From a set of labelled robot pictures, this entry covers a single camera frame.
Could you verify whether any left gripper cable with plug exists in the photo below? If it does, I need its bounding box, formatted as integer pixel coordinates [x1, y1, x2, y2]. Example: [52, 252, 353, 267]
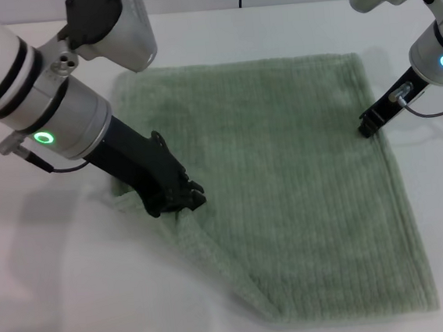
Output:
[0, 126, 89, 180]

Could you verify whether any green ribbed towel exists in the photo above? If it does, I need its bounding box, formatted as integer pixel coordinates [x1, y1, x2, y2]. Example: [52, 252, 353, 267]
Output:
[97, 43, 443, 332]

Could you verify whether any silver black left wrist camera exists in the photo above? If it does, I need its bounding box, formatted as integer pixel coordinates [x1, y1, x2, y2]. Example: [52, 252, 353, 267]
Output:
[63, 0, 159, 78]

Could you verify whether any right gripper cable with plug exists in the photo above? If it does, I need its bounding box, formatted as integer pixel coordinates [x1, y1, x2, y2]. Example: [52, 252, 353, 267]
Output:
[387, 78, 443, 121]

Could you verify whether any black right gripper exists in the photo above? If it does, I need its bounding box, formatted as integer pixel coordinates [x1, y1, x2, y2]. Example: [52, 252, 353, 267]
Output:
[352, 65, 434, 139]

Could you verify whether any gripper cable with plug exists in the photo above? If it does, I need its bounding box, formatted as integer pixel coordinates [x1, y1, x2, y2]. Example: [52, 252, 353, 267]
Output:
[387, 78, 443, 121]
[0, 126, 89, 180]

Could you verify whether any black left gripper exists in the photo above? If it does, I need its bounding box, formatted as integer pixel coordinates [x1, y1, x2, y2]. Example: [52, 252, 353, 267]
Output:
[81, 107, 208, 226]

